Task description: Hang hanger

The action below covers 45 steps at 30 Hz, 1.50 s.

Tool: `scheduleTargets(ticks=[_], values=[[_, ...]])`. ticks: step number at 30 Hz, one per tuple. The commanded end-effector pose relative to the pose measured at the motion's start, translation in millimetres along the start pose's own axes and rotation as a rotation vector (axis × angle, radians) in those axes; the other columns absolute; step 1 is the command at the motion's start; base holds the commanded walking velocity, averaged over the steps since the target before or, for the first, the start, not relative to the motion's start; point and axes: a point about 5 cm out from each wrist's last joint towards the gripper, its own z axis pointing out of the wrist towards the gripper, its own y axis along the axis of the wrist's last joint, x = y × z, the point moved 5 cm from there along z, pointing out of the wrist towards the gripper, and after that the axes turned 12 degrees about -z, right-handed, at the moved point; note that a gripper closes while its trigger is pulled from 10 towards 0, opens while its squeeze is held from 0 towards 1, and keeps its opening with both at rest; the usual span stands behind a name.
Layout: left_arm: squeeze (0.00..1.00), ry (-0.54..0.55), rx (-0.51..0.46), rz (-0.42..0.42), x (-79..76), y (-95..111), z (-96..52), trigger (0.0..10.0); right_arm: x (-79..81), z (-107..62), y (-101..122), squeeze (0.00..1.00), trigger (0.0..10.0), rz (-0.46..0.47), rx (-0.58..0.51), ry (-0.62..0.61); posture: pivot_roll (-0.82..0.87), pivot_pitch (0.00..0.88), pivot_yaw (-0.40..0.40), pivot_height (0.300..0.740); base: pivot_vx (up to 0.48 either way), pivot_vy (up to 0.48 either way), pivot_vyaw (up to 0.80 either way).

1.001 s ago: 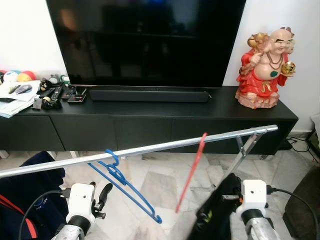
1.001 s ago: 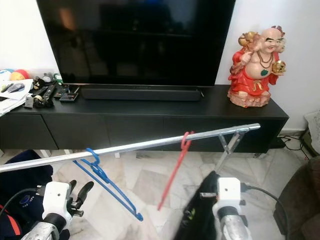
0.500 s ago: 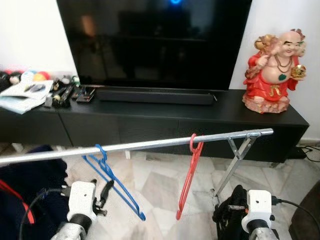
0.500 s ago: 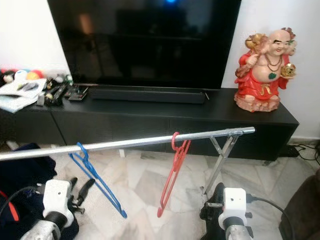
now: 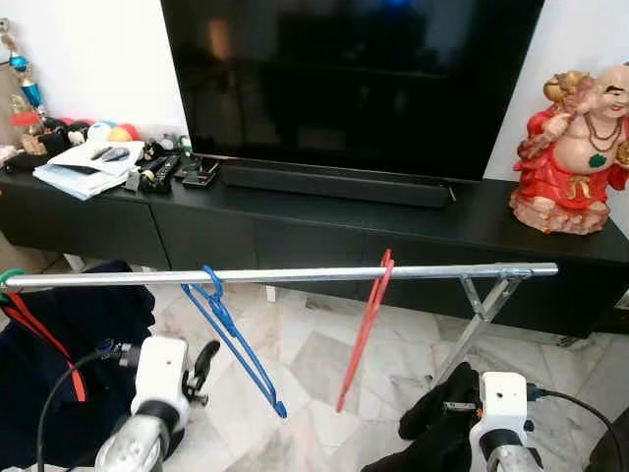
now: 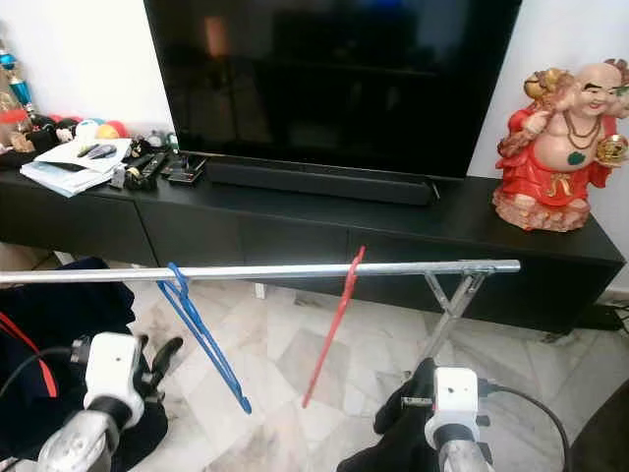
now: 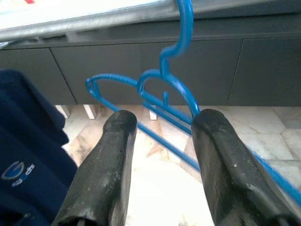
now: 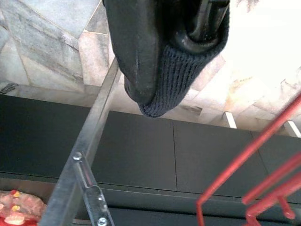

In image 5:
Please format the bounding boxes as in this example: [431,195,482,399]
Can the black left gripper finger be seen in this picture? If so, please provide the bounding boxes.
[193,340,223,386]

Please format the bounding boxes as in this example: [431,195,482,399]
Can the plain black garment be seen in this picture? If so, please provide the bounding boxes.
[362,388,475,472]

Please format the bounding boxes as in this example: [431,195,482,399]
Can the blue plastic hanger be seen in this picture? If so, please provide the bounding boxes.
[180,264,289,419]

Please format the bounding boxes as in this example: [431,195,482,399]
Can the red plastic hanger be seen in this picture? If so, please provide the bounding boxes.
[334,248,396,414]

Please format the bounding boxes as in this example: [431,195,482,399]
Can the green hanger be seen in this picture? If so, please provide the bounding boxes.
[0,267,26,291]

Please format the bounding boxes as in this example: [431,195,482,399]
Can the navy shirt with red trim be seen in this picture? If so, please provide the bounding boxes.
[0,261,156,471]

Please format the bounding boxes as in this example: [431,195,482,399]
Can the silver metal clothes rack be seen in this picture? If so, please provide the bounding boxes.
[0,261,559,389]

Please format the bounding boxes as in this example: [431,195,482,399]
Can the black TV console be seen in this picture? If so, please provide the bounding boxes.
[0,162,629,340]

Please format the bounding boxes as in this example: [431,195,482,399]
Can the black box with red label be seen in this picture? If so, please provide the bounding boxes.
[182,157,219,188]

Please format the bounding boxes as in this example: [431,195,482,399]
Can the black tape dispenser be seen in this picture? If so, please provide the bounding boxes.
[138,152,183,193]

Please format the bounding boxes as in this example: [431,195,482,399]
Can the black soundbar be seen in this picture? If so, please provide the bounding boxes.
[218,160,458,209]

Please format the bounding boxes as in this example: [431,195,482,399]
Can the white paper stack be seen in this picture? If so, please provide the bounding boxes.
[32,140,146,201]

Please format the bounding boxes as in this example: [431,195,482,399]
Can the black eyeglasses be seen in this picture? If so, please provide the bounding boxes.
[90,146,132,163]

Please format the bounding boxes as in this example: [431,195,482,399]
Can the red laughing Buddha statue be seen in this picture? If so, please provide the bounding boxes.
[508,64,629,237]

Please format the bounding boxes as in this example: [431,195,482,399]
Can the orange red ball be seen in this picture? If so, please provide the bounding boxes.
[108,123,141,144]

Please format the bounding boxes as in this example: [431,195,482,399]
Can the black mouse plush toy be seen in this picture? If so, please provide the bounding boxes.
[39,118,89,148]

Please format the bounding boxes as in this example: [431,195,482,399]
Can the red lidded jar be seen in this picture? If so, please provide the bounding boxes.
[10,110,42,148]

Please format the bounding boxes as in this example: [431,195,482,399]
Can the black television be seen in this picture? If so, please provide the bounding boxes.
[160,0,546,183]

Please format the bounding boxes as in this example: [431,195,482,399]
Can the blue gold trophy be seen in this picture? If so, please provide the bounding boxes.
[0,18,48,119]

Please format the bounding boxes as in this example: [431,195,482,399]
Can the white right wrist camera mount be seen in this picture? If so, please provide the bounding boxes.
[479,372,533,448]

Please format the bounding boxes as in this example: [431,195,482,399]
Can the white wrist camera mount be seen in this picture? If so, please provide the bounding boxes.
[479,372,533,448]
[131,336,191,406]

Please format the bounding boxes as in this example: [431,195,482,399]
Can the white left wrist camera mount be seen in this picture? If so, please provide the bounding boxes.
[131,336,191,406]

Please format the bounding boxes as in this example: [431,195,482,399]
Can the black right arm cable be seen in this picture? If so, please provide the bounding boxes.
[529,386,625,472]

